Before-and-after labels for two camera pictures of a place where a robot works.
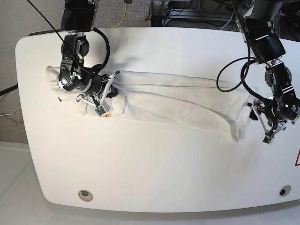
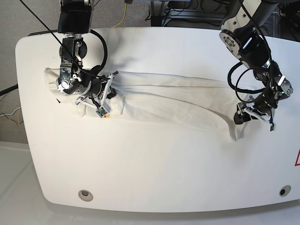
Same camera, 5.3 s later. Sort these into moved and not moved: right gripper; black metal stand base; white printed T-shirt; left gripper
Moved: right gripper
Not moved: white printed T-shirt; left gripper; black metal stand base
